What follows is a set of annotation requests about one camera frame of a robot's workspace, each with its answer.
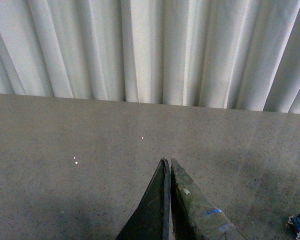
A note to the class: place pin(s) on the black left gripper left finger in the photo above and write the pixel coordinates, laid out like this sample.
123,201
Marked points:
151,219

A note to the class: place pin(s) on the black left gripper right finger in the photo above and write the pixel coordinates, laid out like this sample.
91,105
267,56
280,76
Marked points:
194,217

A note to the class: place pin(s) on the white pleated curtain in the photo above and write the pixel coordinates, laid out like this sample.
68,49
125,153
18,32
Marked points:
228,54

